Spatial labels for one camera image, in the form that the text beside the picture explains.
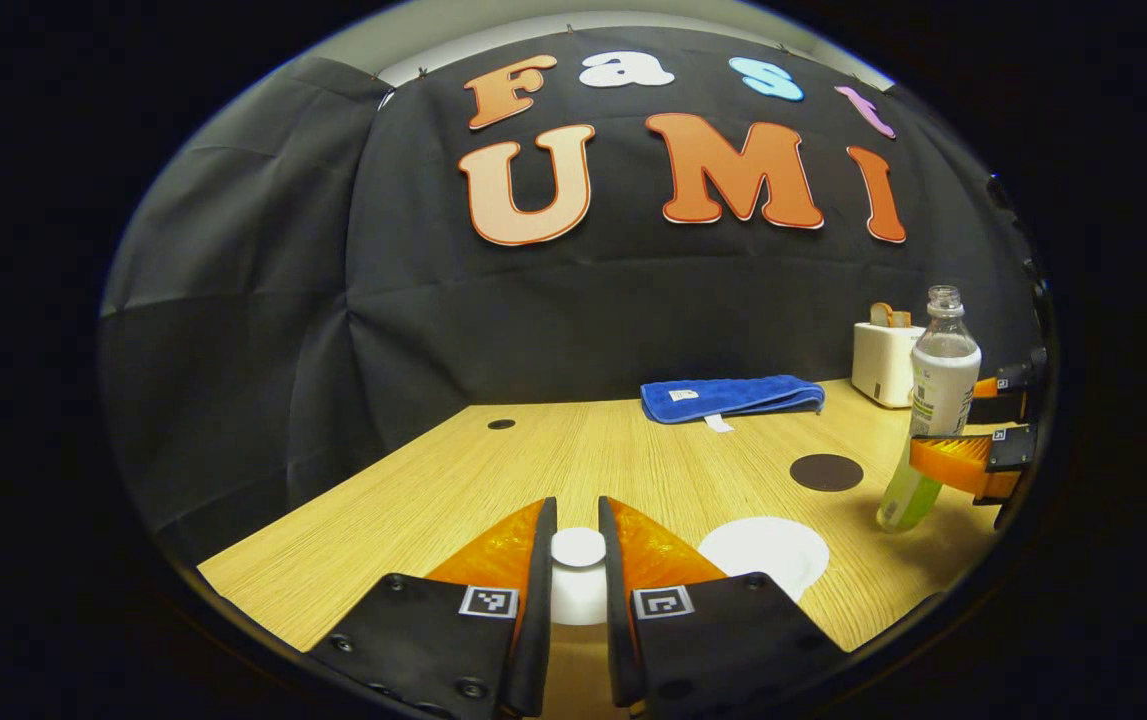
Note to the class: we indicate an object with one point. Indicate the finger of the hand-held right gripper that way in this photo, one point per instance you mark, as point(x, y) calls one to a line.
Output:
point(963, 460)
point(1003, 405)

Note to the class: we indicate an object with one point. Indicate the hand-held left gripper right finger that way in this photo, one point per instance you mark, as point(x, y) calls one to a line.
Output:
point(618, 620)

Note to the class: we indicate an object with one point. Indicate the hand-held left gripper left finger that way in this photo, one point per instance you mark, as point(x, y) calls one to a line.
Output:
point(541, 600)

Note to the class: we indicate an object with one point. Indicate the clear plastic water bottle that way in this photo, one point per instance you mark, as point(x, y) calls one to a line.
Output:
point(943, 380)

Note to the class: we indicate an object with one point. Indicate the dark brown round coaster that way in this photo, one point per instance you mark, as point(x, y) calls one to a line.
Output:
point(826, 472)

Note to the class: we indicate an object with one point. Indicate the white teacup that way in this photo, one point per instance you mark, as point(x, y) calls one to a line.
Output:
point(763, 555)

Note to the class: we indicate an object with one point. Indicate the white toaster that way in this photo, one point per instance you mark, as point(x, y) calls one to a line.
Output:
point(883, 365)

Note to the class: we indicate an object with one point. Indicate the brown toast slice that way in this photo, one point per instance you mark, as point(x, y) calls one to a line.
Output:
point(880, 314)
point(901, 319)

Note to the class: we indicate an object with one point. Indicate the blue folded towel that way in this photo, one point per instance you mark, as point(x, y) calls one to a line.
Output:
point(733, 397)

